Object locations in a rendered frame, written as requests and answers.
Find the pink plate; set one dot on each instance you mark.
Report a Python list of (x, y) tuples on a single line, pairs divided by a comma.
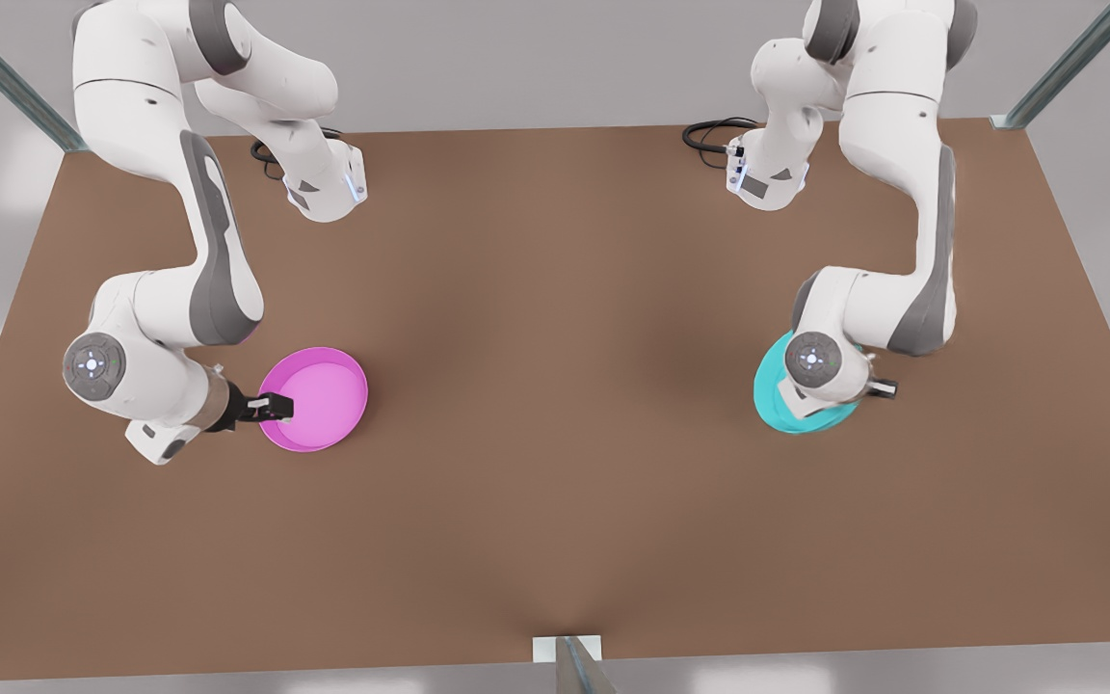
[(319, 397)]

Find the blue plate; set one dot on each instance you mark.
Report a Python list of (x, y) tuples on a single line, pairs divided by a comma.
[(769, 390)]

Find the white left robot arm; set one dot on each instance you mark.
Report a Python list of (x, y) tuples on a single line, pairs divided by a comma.
[(911, 289)]

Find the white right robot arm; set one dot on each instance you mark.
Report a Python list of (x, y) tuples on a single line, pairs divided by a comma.
[(218, 280)]

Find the silver frame post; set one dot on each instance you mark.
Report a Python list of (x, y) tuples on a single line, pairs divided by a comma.
[(1070, 63), (576, 665), (6, 77)]

